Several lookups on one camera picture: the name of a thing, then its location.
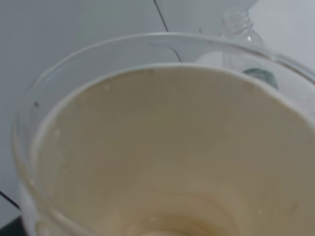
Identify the clear green-label water bottle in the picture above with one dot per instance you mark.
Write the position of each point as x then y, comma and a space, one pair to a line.
238, 27

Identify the blue sleeved paper cup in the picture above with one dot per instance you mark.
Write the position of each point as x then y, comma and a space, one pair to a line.
168, 134

